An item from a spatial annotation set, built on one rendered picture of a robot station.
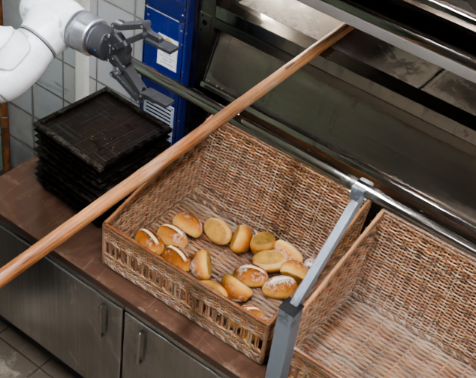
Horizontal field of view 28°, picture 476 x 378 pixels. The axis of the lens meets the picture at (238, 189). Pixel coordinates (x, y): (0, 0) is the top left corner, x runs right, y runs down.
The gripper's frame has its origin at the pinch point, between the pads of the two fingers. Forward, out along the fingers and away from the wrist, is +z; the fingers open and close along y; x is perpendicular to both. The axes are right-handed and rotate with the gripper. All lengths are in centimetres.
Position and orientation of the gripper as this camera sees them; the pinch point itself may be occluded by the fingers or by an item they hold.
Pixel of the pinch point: (168, 76)
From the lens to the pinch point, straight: 201.9
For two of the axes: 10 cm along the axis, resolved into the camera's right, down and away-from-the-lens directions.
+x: -5.9, 4.7, -6.6
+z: 8.0, 4.5, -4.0
